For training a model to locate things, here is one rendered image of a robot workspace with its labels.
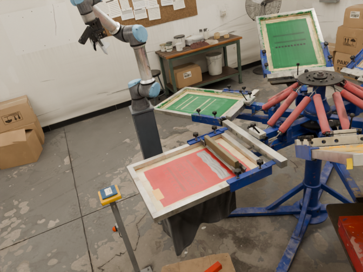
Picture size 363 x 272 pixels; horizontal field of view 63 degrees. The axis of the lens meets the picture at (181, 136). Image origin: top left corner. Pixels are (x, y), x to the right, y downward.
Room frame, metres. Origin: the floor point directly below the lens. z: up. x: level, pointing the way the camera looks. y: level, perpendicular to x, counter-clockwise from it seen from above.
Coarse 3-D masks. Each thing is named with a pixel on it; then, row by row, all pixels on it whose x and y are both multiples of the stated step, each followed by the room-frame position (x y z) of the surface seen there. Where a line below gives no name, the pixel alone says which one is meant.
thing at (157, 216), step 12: (240, 144) 1.75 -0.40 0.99; (156, 156) 1.80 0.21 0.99; (168, 156) 1.80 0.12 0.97; (252, 156) 1.59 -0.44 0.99; (132, 168) 1.70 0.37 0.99; (144, 192) 1.42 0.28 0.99; (204, 192) 1.32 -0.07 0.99; (216, 192) 1.31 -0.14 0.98; (180, 204) 1.26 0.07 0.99; (192, 204) 1.26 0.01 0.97; (156, 216) 1.19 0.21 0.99; (168, 216) 1.21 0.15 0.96
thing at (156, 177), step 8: (208, 152) 1.78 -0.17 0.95; (176, 160) 1.75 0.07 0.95; (184, 160) 1.73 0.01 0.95; (192, 160) 1.71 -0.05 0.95; (200, 160) 1.69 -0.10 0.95; (216, 160) 1.66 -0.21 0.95; (152, 168) 1.70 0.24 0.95; (160, 168) 1.68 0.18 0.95; (152, 176) 1.61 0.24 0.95; (160, 176) 1.59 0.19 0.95; (152, 184) 1.53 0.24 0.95; (160, 184) 1.51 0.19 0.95
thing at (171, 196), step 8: (240, 160) 1.61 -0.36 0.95; (200, 168) 1.60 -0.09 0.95; (208, 168) 1.59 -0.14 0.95; (248, 168) 1.51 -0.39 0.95; (208, 176) 1.50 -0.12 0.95; (216, 176) 1.49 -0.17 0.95; (232, 176) 1.46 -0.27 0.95; (168, 184) 1.50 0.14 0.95; (208, 184) 1.43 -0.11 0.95; (216, 184) 1.41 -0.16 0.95; (168, 192) 1.42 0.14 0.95; (176, 192) 1.41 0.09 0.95; (184, 192) 1.39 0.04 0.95; (192, 192) 1.38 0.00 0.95; (160, 200) 1.36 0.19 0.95; (168, 200) 1.35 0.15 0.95; (176, 200) 1.33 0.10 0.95
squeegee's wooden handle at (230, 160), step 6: (204, 138) 1.84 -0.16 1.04; (210, 138) 1.79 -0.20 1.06; (210, 144) 1.76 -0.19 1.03; (216, 144) 1.70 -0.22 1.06; (216, 150) 1.68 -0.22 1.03; (222, 150) 1.61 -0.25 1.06; (222, 156) 1.60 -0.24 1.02; (228, 156) 1.53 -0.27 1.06; (228, 162) 1.53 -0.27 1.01; (234, 162) 1.46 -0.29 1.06
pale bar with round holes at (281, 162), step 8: (224, 120) 2.05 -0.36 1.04; (232, 128) 1.91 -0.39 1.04; (240, 128) 1.88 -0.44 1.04; (240, 136) 1.81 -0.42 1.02; (248, 136) 1.76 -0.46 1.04; (248, 144) 1.72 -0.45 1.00; (256, 144) 1.64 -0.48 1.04; (264, 144) 1.62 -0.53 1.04; (264, 152) 1.55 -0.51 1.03; (272, 152) 1.52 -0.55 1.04; (280, 160) 1.42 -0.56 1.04
